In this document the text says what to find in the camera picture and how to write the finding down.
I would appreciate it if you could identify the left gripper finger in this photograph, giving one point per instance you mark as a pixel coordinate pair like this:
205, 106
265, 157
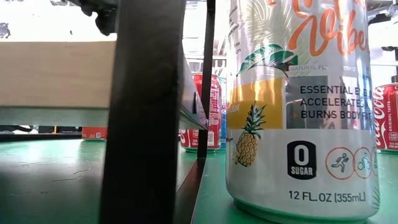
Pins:
107, 23

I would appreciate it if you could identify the red soda can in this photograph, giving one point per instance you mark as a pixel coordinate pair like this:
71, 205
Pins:
93, 133

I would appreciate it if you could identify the red Coca-Cola can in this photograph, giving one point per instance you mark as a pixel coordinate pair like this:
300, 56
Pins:
388, 118
215, 102

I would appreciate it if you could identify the blue can blue tab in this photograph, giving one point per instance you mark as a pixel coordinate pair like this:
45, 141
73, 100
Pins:
223, 124

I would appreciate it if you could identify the black can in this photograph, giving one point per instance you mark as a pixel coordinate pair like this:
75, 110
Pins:
295, 124

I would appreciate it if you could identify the wooden shelf board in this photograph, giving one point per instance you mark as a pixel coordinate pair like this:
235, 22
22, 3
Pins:
56, 74

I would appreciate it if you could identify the green table mat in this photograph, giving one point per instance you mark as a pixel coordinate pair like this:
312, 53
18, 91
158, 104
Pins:
46, 174

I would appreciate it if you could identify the black table frame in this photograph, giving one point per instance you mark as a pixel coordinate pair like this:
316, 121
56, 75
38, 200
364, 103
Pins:
40, 137

